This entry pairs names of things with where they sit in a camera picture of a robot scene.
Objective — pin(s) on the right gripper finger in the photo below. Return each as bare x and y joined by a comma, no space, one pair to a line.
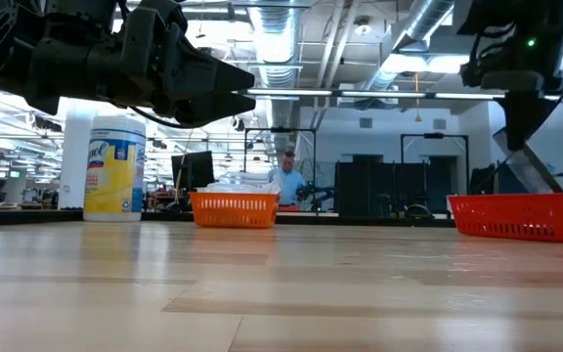
523,117

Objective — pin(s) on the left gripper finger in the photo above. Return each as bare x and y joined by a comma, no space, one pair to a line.
213,107
213,73

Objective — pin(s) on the bagged black comb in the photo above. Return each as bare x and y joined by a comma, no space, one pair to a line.
531,171

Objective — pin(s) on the red plastic basket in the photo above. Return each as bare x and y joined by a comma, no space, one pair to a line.
521,217

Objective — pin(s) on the orange plastic basket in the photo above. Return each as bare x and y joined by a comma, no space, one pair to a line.
232,210

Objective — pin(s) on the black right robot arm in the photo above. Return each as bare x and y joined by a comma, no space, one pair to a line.
521,24

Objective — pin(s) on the background black robot arm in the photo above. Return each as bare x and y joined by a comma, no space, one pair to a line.
318,193

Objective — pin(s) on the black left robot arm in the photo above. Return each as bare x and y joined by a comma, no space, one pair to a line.
56,58

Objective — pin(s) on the black desktop monitor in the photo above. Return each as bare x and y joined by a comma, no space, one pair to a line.
196,168

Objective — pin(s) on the dark desktop monitor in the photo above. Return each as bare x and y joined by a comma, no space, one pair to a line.
482,181

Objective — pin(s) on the person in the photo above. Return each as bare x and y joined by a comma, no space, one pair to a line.
289,183

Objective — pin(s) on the yellow disinfecting wipes canister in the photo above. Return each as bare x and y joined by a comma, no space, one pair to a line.
115,171

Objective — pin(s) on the white column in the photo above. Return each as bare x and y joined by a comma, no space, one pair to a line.
73,156

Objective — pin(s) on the overhead beam with lights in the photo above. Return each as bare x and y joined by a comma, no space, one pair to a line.
384,94

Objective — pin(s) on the black partition panel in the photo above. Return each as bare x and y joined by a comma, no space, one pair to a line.
362,186

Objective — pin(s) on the black frame stand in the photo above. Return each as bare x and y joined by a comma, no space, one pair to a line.
433,135
281,130

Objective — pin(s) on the silver ceiling duct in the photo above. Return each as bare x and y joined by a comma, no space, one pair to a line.
276,39

